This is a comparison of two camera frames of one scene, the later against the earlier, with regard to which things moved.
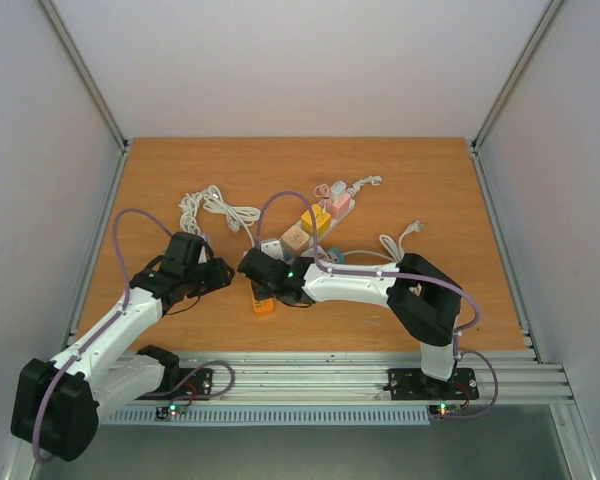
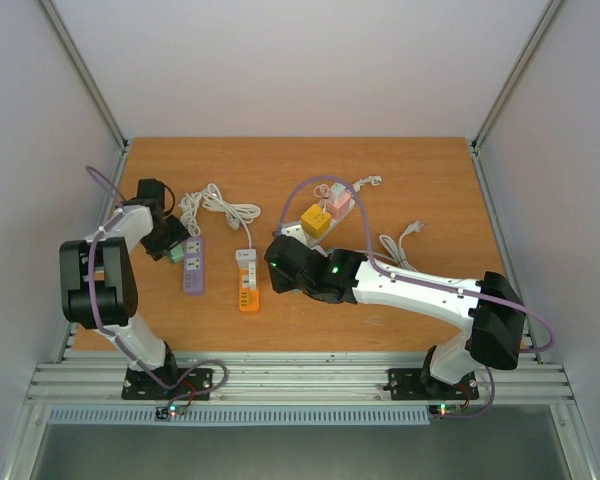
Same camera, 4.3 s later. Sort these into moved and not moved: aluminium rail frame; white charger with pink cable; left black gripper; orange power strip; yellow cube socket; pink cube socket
Moved: left black gripper; orange power strip
Not moved: yellow cube socket; white charger with pink cable; aluminium rail frame; pink cube socket
